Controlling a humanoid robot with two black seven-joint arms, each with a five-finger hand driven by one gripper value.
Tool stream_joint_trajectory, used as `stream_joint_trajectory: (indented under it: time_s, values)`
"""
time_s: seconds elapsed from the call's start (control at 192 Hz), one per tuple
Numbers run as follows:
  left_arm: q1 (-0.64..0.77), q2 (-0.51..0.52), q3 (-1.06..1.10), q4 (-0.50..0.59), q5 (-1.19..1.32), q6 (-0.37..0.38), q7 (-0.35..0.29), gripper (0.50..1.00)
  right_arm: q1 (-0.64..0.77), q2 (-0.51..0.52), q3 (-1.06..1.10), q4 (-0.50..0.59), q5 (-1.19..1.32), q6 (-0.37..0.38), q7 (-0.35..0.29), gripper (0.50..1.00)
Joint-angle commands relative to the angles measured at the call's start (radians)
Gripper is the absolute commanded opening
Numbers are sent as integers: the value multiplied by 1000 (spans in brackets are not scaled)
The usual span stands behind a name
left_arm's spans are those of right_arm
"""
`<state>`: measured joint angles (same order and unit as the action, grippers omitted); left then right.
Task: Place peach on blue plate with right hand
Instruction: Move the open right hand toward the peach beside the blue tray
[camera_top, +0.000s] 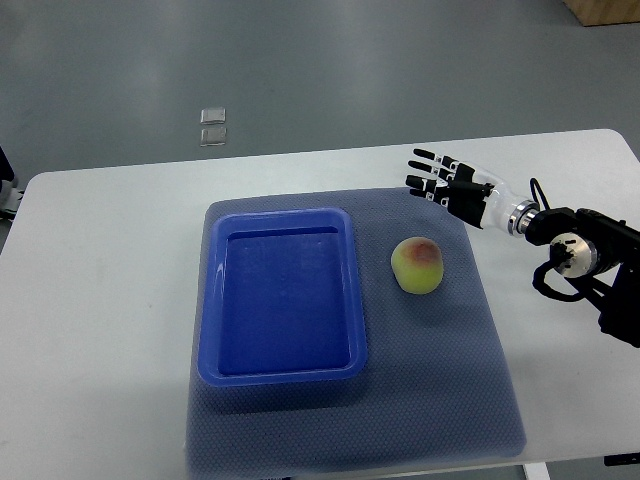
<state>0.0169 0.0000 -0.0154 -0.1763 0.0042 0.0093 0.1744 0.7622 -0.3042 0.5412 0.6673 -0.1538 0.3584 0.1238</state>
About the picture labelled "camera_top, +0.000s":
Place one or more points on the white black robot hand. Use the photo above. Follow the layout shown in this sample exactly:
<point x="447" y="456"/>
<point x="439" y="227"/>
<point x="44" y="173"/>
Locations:
<point x="469" y="193"/>

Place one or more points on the green red peach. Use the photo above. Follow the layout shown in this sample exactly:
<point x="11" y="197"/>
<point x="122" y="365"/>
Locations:
<point x="417" y="265"/>

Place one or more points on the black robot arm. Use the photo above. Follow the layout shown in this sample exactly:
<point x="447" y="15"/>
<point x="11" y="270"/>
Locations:
<point x="592" y="257"/>

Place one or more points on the upper floor socket plate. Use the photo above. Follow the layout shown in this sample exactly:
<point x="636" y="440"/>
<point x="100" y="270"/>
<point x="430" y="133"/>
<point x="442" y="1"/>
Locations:
<point x="213" y="115"/>

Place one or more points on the blue textured mat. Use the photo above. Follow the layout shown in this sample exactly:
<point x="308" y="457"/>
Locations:
<point x="435" y="387"/>

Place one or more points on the wooden box corner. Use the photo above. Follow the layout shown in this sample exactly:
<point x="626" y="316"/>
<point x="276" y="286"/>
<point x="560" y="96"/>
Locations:
<point x="604" y="12"/>

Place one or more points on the blue plastic tray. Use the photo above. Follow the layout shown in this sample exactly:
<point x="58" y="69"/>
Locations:
<point x="282" y="300"/>

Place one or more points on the white table leg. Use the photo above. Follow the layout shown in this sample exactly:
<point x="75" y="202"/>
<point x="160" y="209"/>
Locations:
<point x="536" y="471"/>

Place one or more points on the black white object at left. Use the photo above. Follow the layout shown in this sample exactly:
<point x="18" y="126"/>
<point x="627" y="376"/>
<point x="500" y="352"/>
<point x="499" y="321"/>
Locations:
<point x="11" y="195"/>

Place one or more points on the black table bracket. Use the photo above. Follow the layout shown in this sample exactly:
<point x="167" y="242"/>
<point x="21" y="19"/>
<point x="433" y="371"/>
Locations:
<point x="622" y="459"/>

